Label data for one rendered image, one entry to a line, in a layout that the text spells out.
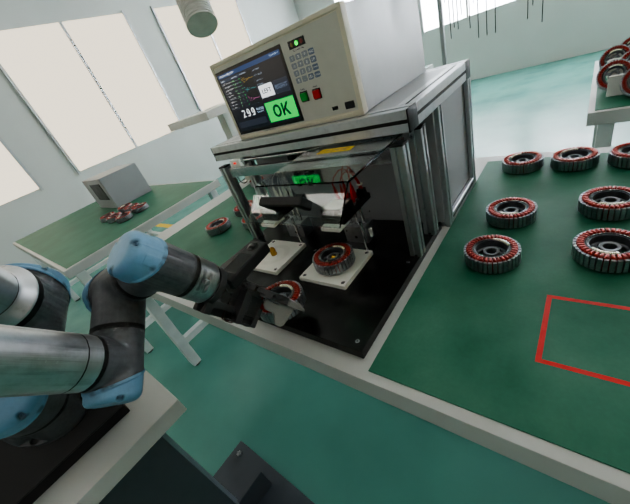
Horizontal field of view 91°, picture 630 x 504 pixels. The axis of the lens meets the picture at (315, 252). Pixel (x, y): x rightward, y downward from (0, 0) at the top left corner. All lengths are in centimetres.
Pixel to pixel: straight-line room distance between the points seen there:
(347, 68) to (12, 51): 503
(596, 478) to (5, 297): 81
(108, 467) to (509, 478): 111
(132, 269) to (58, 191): 483
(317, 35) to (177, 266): 54
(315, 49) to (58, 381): 72
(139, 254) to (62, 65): 518
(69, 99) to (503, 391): 544
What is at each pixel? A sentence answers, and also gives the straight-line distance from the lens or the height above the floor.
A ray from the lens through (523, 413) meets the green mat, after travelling 58.
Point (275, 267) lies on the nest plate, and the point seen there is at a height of 78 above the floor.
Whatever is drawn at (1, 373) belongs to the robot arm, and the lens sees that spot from 46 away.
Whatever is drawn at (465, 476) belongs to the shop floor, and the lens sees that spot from 134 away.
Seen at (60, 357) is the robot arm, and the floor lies 106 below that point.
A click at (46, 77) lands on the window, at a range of 552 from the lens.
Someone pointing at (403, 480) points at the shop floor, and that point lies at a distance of 134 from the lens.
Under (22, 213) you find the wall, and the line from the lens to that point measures 525.
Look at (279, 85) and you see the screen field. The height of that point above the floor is 122.
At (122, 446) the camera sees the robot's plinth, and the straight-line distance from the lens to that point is 82.
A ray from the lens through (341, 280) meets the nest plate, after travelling 78.
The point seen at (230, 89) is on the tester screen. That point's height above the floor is 125.
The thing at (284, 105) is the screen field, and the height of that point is 118.
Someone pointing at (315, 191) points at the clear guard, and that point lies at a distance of 57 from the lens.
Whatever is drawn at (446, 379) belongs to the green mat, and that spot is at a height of 75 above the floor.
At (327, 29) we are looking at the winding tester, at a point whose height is 129.
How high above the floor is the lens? 125
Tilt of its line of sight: 30 degrees down
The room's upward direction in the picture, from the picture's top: 21 degrees counter-clockwise
